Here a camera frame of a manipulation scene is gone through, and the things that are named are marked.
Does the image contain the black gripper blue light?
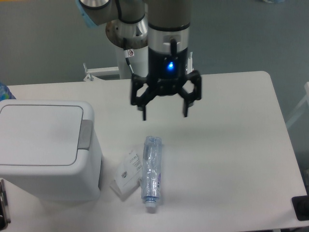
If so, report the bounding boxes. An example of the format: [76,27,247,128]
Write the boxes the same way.
[130,48,202,120]

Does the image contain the white push-lid trash can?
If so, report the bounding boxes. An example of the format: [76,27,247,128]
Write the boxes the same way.
[0,100,102,201]

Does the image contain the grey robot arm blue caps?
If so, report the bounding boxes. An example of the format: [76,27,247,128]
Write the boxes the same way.
[76,0,202,116]

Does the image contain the crushed clear plastic bottle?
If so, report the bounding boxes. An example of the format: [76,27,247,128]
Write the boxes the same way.
[141,136,162,211]

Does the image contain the white paper packet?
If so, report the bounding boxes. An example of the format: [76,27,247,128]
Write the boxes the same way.
[110,150,142,201]

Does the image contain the black clamp table corner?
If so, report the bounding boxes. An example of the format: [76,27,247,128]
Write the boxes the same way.
[292,195,309,221]

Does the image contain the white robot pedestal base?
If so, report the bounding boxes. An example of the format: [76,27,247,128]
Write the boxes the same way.
[83,46,148,81]

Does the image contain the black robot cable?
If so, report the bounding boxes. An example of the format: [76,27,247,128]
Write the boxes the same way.
[122,37,136,78]

